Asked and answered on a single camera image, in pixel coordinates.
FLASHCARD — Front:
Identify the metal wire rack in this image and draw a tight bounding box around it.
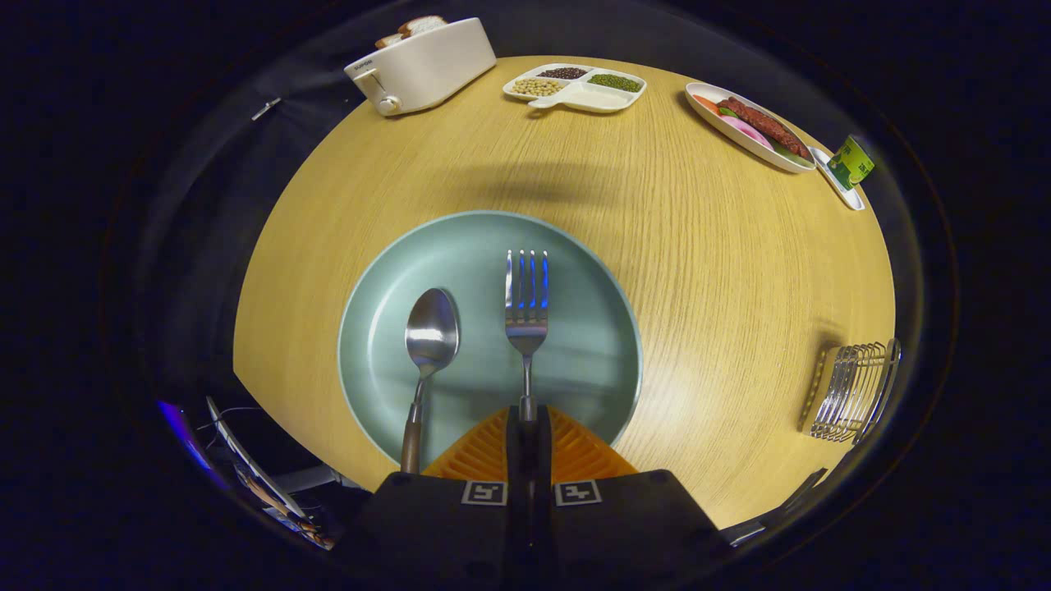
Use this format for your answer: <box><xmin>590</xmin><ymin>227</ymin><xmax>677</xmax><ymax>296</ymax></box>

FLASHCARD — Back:
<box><xmin>796</xmin><ymin>338</ymin><xmax>902</xmax><ymax>446</ymax></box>

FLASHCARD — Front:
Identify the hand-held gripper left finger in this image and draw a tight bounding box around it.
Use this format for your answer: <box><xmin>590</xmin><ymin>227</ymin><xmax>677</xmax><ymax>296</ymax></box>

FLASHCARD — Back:
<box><xmin>333</xmin><ymin>406</ymin><xmax>530</xmax><ymax>585</ymax></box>

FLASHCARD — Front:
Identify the white toaster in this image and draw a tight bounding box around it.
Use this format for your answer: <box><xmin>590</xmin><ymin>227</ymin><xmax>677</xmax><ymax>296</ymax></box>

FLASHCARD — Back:
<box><xmin>344</xmin><ymin>16</ymin><xmax>498</xmax><ymax>117</ymax></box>

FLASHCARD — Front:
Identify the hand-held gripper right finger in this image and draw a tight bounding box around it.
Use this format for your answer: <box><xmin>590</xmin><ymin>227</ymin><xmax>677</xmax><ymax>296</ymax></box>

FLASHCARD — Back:
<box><xmin>527</xmin><ymin>406</ymin><xmax>727</xmax><ymax>585</ymax></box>

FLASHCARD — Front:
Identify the silver spoon wooden handle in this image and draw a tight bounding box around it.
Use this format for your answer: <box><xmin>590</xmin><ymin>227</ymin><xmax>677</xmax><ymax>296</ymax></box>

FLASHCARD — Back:
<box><xmin>400</xmin><ymin>287</ymin><xmax>461</xmax><ymax>475</ymax></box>

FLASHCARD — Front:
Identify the white square coaster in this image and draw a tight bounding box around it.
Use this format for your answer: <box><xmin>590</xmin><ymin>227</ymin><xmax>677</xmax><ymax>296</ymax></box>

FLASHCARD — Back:
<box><xmin>809</xmin><ymin>146</ymin><xmax>866</xmax><ymax>212</ymax></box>

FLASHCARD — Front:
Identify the purple lit monitor screen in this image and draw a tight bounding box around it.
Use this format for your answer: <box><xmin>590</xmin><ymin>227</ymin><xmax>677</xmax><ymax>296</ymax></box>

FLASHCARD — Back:
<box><xmin>160</xmin><ymin>401</ymin><xmax>216</xmax><ymax>479</ymax></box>

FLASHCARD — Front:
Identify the brown meat piece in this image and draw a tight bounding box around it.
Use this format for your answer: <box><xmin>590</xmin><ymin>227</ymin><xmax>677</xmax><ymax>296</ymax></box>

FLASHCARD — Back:
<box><xmin>723</xmin><ymin>97</ymin><xmax>814</xmax><ymax>161</ymax></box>

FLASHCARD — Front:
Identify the silver fork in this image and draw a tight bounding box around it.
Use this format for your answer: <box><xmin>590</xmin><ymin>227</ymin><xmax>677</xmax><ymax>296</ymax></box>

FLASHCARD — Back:
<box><xmin>504</xmin><ymin>250</ymin><xmax>550</xmax><ymax>424</ymax></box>

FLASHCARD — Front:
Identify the white oval food plate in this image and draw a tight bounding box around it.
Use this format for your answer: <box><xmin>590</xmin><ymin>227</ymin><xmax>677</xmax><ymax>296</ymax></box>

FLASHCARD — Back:
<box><xmin>685</xmin><ymin>81</ymin><xmax>817</xmax><ymax>174</ymax></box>

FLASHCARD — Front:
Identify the pink sliced ham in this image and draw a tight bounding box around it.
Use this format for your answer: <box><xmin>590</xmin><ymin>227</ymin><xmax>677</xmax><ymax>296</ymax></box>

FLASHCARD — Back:
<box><xmin>721</xmin><ymin>115</ymin><xmax>774</xmax><ymax>150</ymax></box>

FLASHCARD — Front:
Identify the white divided dish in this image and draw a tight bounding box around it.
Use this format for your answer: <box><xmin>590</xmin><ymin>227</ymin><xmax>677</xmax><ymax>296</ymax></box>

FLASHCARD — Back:
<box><xmin>503</xmin><ymin>64</ymin><xmax>648</xmax><ymax>114</ymax></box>

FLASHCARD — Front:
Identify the teal round plate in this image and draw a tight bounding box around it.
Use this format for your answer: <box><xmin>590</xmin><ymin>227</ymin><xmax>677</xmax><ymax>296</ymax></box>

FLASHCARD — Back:
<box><xmin>338</xmin><ymin>211</ymin><xmax>644</xmax><ymax>473</ymax></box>

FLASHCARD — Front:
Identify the green label drink bottle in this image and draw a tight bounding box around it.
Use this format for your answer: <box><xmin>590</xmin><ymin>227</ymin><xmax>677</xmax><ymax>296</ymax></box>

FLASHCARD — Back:
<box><xmin>826</xmin><ymin>135</ymin><xmax>876</xmax><ymax>191</ymax></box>

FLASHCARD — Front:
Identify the silver laptop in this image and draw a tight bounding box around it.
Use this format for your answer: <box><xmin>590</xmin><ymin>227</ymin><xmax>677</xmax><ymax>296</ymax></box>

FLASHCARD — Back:
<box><xmin>205</xmin><ymin>396</ymin><xmax>336</xmax><ymax>549</ymax></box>

